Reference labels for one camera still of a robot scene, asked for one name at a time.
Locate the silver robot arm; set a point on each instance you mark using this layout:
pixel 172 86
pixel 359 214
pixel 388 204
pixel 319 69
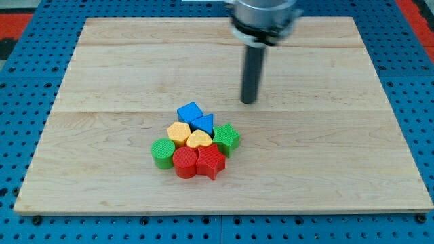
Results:
pixel 262 23

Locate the red circle block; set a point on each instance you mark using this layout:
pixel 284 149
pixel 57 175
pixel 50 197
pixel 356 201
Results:
pixel 184 160

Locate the green circle block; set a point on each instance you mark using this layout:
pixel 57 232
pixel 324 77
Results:
pixel 162 151

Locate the blue triangle block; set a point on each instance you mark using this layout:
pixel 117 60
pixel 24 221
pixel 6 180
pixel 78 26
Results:
pixel 204 123

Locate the green star block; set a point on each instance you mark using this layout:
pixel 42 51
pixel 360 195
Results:
pixel 226 138

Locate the yellow heart block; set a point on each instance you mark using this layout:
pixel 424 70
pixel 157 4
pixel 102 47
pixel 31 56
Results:
pixel 198 139

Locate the blue cube block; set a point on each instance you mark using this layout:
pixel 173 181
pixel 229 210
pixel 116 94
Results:
pixel 189 112

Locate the yellow hexagon block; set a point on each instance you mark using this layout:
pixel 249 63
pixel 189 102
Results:
pixel 178 133

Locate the red star block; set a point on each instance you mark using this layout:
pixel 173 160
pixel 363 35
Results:
pixel 210 161

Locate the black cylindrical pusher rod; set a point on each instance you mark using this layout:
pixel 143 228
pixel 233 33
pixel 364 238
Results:
pixel 252 72

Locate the light wooden board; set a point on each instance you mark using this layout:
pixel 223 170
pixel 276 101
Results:
pixel 321 138

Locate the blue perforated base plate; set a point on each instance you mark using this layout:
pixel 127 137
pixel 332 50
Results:
pixel 44 35

